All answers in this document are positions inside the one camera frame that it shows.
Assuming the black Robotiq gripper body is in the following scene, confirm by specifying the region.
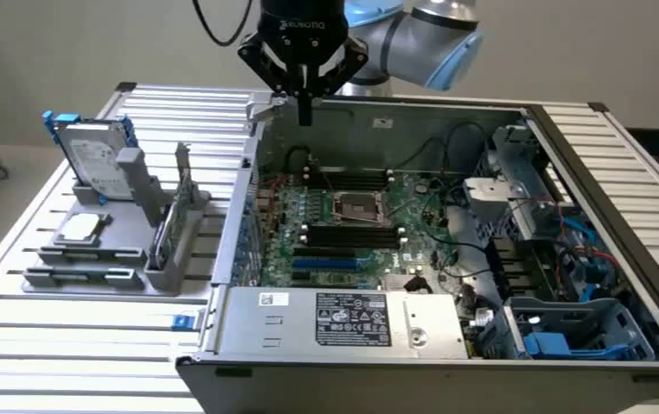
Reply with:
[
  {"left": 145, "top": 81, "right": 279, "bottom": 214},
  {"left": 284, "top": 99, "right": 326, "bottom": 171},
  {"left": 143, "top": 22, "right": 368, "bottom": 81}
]
[{"left": 255, "top": 0, "right": 350, "bottom": 67}]

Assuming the black RAM slot bank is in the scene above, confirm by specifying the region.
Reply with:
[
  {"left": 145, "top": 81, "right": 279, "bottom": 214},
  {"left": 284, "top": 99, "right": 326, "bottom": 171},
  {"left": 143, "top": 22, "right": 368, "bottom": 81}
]
[
  {"left": 304, "top": 166, "right": 396, "bottom": 191},
  {"left": 300, "top": 223, "right": 408, "bottom": 250}
]

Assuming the CPU socket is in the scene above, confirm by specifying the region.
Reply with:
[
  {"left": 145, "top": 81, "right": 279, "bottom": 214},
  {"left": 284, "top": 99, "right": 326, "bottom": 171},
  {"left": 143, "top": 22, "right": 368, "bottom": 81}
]
[{"left": 330, "top": 188, "right": 392, "bottom": 226}]

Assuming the hard disk with blue carrier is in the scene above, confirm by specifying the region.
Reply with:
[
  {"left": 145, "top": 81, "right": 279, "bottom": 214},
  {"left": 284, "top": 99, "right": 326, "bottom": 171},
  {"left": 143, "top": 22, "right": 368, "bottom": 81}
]
[{"left": 40, "top": 110, "right": 137, "bottom": 204}]

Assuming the green graphics card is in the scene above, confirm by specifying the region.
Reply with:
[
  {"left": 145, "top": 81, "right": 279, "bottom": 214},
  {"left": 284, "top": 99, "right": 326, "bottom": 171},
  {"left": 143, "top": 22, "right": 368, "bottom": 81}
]
[{"left": 152, "top": 141, "right": 199, "bottom": 272}]

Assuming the metal drive cage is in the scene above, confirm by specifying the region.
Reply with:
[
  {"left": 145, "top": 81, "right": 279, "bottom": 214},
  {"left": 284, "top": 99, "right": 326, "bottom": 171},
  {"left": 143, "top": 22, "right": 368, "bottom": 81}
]
[{"left": 462, "top": 123, "right": 575, "bottom": 243}]

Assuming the green motherboard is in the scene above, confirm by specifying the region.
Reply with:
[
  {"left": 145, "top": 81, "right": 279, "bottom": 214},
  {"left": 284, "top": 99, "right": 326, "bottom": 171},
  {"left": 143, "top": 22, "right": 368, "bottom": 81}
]
[{"left": 245, "top": 166, "right": 461, "bottom": 295}]

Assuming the black expansion slot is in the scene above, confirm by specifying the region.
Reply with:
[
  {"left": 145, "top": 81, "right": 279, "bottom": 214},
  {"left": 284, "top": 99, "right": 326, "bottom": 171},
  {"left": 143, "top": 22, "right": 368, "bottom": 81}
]
[{"left": 292, "top": 246, "right": 366, "bottom": 260}]

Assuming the blue expansion slot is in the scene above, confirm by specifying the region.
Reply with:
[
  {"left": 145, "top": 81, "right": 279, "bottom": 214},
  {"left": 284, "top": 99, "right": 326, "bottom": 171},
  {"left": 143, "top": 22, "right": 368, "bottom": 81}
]
[{"left": 290, "top": 256, "right": 363, "bottom": 272}]

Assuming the silver CPU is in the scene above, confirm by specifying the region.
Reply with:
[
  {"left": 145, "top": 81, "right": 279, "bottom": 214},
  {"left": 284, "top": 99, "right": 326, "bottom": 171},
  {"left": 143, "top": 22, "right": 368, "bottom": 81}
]
[{"left": 55, "top": 212, "right": 113, "bottom": 248}]

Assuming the silver chipset heat sink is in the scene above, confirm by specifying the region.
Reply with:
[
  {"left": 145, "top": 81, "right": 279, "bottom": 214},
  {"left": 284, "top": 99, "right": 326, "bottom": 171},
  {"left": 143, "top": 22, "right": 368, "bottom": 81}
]
[{"left": 380, "top": 274, "right": 435, "bottom": 296}]

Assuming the RAM stick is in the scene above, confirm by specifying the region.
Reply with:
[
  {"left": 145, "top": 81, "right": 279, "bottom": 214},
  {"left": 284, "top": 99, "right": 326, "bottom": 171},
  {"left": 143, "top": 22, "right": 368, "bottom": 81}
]
[
  {"left": 39, "top": 245, "right": 141, "bottom": 257},
  {"left": 25, "top": 267, "right": 136, "bottom": 282}
]

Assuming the grey parts rack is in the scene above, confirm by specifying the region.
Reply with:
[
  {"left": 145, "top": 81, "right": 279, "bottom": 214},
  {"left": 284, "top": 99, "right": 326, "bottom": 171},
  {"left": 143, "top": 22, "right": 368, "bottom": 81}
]
[{"left": 20, "top": 146, "right": 216, "bottom": 298}]

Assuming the silver power supply unit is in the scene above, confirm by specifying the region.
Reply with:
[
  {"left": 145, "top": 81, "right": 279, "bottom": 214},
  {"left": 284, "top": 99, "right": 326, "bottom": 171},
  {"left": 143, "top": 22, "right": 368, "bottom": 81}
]
[{"left": 212, "top": 285, "right": 470, "bottom": 360}]

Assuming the grey disk bay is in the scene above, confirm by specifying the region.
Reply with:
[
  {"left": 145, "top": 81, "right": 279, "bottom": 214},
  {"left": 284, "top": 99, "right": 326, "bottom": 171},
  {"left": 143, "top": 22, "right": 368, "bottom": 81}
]
[{"left": 502, "top": 295, "right": 655, "bottom": 362}]

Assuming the blue disk bay latch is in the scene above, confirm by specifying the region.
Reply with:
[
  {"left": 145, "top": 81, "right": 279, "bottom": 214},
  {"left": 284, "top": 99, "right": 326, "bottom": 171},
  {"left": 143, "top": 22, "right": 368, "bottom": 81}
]
[{"left": 521, "top": 330, "right": 573, "bottom": 360}]

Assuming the open grey PC case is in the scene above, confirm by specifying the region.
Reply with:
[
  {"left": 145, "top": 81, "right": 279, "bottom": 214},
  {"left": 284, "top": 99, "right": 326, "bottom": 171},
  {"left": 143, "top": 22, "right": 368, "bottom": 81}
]
[{"left": 173, "top": 91, "right": 659, "bottom": 414}]

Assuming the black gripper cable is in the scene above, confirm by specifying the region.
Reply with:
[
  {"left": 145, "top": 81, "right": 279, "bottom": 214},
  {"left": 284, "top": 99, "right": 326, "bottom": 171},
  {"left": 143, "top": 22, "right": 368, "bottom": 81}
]
[{"left": 189, "top": 0, "right": 256, "bottom": 47}]

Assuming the black looping wire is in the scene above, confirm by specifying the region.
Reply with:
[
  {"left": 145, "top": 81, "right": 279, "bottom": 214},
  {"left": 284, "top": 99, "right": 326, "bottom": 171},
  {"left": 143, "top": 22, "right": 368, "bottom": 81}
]
[{"left": 392, "top": 121, "right": 490, "bottom": 179}]

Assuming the blue wire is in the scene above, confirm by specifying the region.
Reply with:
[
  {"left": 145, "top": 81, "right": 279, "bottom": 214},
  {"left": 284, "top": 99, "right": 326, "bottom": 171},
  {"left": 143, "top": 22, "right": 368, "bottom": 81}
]
[{"left": 558, "top": 215, "right": 606, "bottom": 303}]

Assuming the red wire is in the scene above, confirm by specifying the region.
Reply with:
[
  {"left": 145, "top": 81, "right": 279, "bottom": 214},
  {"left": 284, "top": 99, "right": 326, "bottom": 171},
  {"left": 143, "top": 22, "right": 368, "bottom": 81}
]
[{"left": 555, "top": 205, "right": 619, "bottom": 265}]

